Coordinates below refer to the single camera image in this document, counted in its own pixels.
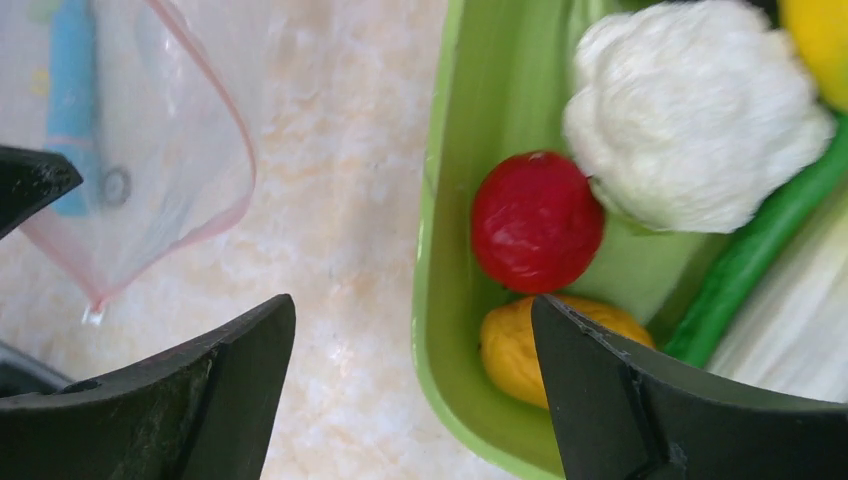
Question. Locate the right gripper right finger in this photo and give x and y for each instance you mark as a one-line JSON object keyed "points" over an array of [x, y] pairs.
{"points": [[621, 410]]}

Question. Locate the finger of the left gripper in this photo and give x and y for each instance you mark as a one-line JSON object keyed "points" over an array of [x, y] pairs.
{"points": [[30, 181]]}

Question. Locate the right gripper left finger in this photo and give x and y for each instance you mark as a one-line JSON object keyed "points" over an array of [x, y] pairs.
{"points": [[203, 409]]}

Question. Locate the clear zip top bag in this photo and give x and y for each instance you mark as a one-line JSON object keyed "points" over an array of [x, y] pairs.
{"points": [[157, 106]]}

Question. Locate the orange toy mango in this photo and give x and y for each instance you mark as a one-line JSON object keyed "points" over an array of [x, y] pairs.
{"points": [[508, 351]]}

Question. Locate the toy celery stalk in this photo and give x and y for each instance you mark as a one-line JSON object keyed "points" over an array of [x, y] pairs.
{"points": [[791, 334]]}

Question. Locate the red toy apple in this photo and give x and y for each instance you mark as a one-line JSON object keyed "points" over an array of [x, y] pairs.
{"points": [[535, 225]]}

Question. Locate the white toy cauliflower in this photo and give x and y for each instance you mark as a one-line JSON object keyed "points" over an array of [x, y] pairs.
{"points": [[686, 116]]}

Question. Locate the green plastic bin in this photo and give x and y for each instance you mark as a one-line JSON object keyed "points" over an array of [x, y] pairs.
{"points": [[504, 77]]}

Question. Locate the yellow toy banana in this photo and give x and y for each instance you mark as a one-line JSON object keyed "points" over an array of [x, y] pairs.
{"points": [[818, 29]]}

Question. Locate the green toy chili pepper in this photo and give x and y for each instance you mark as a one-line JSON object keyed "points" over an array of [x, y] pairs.
{"points": [[750, 252]]}

